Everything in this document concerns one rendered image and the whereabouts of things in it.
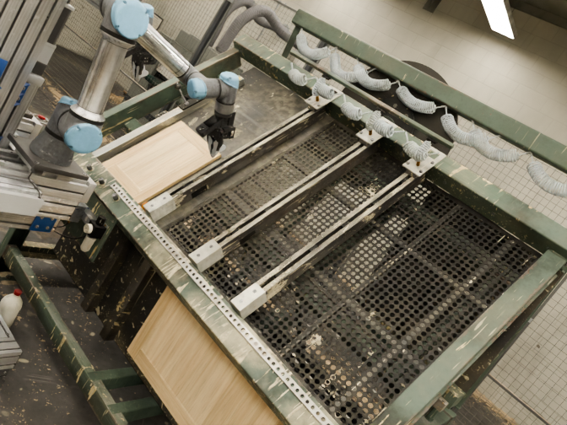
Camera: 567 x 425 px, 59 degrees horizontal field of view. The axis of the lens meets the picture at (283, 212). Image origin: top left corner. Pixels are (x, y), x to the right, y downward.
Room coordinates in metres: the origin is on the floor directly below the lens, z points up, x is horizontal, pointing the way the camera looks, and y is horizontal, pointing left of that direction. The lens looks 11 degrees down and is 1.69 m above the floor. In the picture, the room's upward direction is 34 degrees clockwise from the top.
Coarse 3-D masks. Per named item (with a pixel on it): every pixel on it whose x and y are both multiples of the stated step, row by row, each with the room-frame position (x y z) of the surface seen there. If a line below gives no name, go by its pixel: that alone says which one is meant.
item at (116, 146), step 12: (240, 84) 2.98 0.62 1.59; (180, 108) 2.76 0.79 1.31; (192, 108) 2.79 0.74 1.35; (156, 120) 2.69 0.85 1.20; (168, 120) 2.70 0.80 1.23; (132, 132) 2.61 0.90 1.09; (144, 132) 2.62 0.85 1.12; (108, 144) 2.53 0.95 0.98; (120, 144) 2.54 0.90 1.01; (96, 156) 2.47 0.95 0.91; (108, 156) 2.51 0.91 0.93
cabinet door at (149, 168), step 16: (176, 128) 2.67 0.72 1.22; (144, 144) 2.57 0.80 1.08; (160, 144) 2.57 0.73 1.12; (176, 144) 2.57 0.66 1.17; (192, 144) 2.58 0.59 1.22; (112, 160) 2.47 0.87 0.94; (128, 160) 2.48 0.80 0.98; (144, 160) 2.48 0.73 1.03; (160, 160) 2.48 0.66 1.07; (176, 160) 2.48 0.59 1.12; (192, 160) 2.49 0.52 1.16; (208, 160) 2.48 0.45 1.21; (128, 176) 2.39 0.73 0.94; (144, 176) 2.40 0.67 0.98; (160, 176) 2.40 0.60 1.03; (176, 176) 2.39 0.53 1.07; (128, 192) 2.31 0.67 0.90; (144, 192) 2.31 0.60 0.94; (160, 192) 2.33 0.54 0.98
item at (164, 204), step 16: (320, 80) 2.65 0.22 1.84; (320, 96) 2.73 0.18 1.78; (336, 96) 2.73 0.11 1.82; (304, 112) 2.69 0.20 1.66; (320, 112) 2.72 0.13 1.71; (288, 128) 2.59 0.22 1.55; (304, 128) 2.69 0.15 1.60; (256, 144) 2.50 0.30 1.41; (272, 144) 2.55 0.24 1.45; (224, 160) 2.41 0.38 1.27; (240, 160) 2.44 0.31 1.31; (192, 176) 2.32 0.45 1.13; (208, 176) 2.32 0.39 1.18; (224, 176) 2.40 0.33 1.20; (176, 192) 2.24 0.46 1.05; (192, 192) 2.29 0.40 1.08; (144, 208) 2.19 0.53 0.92; (160, 208) 2.18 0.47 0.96
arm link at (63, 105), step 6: (66, 96) 1.73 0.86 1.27; (60, 102) 1.71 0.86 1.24; (66, 102) 1.71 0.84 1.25; (72, 102) 1.71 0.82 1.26; (60, 108) 1.71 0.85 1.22; (66, 108) 1.70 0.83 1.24; (54, 114) 1.72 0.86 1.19; (60, 114) 1.69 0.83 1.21; (54, 120) 1.71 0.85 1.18; (48, 126) 1.71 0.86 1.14; (54, 126) 1.71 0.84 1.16; (54, 132) 1.71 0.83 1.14
